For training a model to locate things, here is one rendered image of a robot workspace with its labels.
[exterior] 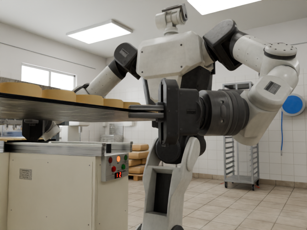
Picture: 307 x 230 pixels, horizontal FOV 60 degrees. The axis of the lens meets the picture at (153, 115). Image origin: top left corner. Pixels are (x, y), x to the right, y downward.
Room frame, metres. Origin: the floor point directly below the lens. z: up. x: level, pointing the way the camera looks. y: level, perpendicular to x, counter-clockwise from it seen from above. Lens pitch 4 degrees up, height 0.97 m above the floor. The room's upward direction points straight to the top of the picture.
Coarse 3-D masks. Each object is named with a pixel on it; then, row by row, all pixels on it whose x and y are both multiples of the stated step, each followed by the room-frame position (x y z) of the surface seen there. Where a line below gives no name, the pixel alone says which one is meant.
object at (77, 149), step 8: (8, 144) 1.74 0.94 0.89; (16, 144) 1.70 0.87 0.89; (24, 144) 1.67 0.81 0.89; (32, 144) 1.64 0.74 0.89; (40, 144) 1.61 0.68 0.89; (48, 144) 1.58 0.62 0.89; (56, 144) 1.55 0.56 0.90; (64, 144) 1.52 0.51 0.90; (72, 144) 1.50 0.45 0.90; (80, 144) 1.47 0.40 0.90; (88, 144) 1.45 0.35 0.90; (96, 144) 1.45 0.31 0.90; (104, 144) 1.42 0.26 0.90; (32, 152) 1.64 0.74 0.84; (40, 152) 1.61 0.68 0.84; (48, 152) 1.58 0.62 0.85; (56, 152) 1.55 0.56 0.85; (64, 152) 1.52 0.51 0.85; (72, 152) 1.50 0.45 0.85; (80, 152) 1.47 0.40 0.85; (88, 152) 1.45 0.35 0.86; (96, 152) 1.43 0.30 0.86; (104, 152) 1.43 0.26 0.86
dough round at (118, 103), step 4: (104, 100) 0.45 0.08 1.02; (108, 100) 0.45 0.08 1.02; (112, 100) 0.45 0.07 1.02; (116, 100) 0.45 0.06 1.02; (120, 100) 0.46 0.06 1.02; (104, 104) 0.45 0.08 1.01; (108, 104) 0.45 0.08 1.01; (112, 104) 0.45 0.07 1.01; (116, 104) 0.45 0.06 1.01; (120, 104) 0.46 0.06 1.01
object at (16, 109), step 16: (0, 96) 0.26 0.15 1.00; (16, 96) 0.28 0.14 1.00; (0, 112) 0.46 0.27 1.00; (16, 112) 0.46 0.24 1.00; (32, 112) 0.46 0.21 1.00; (48, 112) 0.46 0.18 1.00; (64, 112) 0.46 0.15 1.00; (80, 112) 0.46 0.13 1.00; (96, 112) 0.46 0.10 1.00; (112, 112) 0.46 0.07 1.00; (128, 112) 0.46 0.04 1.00; (144, 112) 0.49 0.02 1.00
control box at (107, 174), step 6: (102, 156) 1.46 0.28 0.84; (108, 156) 1.47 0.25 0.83; (114, 156) 1.52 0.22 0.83; (120, 156) 1.57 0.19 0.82; (102, 162) 1.46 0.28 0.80; (108, 162) 1.47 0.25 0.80; (114, 162) 1.52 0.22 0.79; (120, 162) 1.57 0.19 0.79; (126, 162) 1.63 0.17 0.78; (102, 168) 1.46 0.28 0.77; (108, 168) 1.47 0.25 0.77; (120, 168) 1.58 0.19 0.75; (126, 168) 1.63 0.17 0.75; (102, 174) 1.46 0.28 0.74; (108, 174) 1.47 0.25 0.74; (114, 174) 1.52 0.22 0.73; (126, 174) 1.63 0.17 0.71; (102, 180) 1.46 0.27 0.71; (108, 180) 1.47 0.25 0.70
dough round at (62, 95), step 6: (42, 90) 0.36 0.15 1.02; (48, 90) 0.35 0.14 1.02; (54, 90) 0.35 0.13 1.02; (60, 90) 0.36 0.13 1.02; (66, 90) 0.36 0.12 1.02; (42, 96) 0.35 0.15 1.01; (48, 96) 0.35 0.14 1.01; (54, 96) 0.35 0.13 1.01; (60, 96) 0.35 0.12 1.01; (66, 96) 0.36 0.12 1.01; (72, 96) 0.37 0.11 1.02
